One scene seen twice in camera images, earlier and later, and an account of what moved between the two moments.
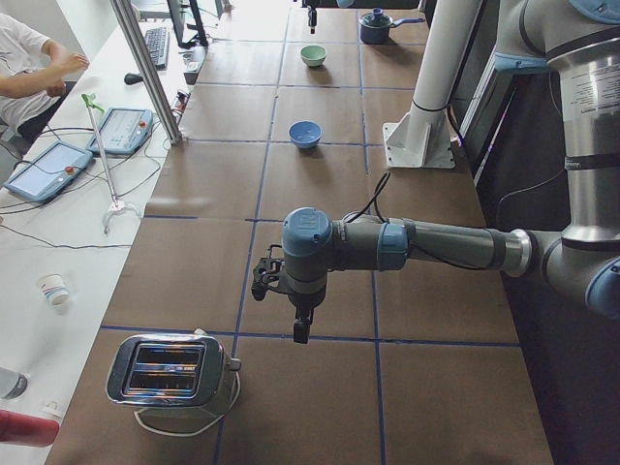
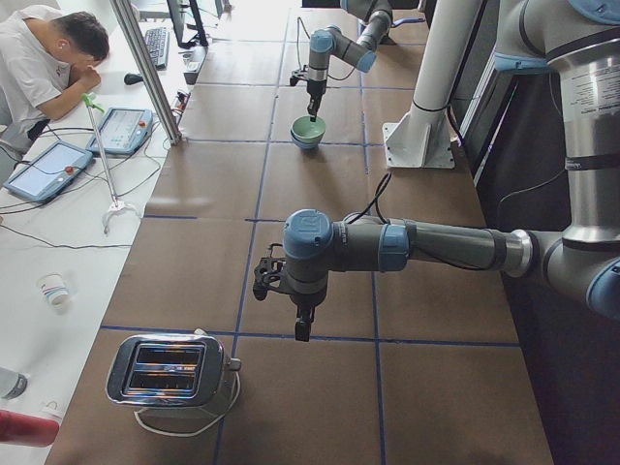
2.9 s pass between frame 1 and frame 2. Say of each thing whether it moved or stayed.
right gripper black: moved
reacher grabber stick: stayed
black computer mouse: stayed
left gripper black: stayed
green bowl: moved
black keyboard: stayed
